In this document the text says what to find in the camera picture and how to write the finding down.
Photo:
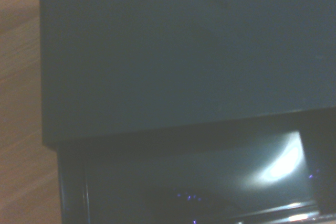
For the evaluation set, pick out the black drawer cabinet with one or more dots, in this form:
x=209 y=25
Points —
x=183 y=51

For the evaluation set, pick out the black plastic drawer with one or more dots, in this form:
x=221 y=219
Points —
x=199 y=176

